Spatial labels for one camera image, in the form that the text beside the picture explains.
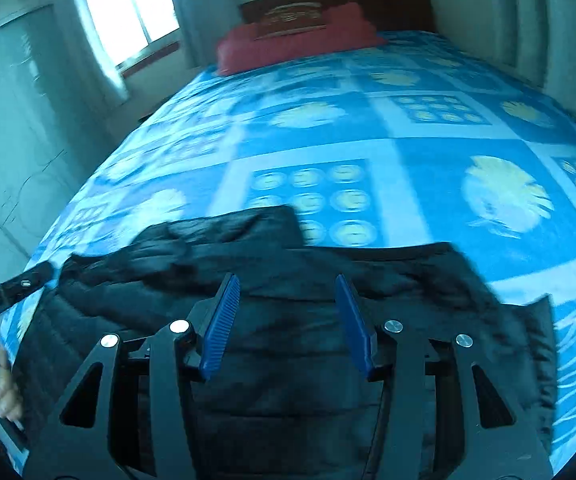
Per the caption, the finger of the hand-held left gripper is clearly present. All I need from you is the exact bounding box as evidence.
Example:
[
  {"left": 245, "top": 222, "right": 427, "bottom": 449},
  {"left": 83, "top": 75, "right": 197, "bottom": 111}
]
[{"left": 0, "top": 261, "right": 55, "bottom": 336}]

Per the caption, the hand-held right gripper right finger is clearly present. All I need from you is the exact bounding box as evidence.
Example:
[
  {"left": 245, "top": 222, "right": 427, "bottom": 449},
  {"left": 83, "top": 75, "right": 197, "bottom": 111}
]
[{"left": 335, "top": 274, "right": 553, "bottom": 480}]

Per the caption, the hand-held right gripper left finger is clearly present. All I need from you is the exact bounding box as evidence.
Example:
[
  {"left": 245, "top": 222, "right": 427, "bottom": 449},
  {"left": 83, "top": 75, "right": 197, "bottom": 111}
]
[{"left": 23, "top": 273, "right": 241, "bottom": 480}]

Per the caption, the wooden headboard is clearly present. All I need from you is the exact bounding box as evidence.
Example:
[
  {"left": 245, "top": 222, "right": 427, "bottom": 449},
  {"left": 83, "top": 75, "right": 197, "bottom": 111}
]
[{"left": 239, "top": 0, "right": 436, "bottom": 33}]

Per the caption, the wooden window sill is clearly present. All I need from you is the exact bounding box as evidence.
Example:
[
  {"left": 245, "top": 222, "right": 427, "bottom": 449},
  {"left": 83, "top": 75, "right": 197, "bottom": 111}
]
[{"left": 118, "top": 40, "right": 181, "bottom": 78}]

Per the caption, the bed with blue patterned sheet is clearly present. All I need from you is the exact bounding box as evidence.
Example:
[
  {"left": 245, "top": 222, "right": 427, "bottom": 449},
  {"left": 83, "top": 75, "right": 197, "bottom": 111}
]
[{"left": 0, "top": 30, "right": 576, "bottom": 476}]

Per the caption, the red pillow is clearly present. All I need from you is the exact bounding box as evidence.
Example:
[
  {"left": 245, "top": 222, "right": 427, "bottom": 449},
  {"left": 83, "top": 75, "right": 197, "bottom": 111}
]
[{"left": 216, "top": 2, "right": 387, "bottom": 77}]

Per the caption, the window with white frame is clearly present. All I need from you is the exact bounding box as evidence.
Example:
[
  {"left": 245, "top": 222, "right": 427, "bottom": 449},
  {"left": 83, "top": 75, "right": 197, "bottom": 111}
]
[{"left": 65, "top": 0, "right": 181, "bottom": 68}]

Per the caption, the pale grey curtain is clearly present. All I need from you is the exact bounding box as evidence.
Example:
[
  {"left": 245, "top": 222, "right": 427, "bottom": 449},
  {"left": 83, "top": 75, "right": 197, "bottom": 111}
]
[
  {"left": 163, "top": 0, "right": 241, "bottom": 68},
  {"left": 50, "top": 0, "right": 129, "bottom": 106},
  {"left": 488, "top": 0, "right": 576, "bottom": 126}
]

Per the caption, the black puffer jacket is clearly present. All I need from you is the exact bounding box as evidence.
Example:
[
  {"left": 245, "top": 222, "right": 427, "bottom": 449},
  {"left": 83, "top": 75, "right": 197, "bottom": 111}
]
[{"left": 12, "top": 205, "right": 558, "bottom": 480}]

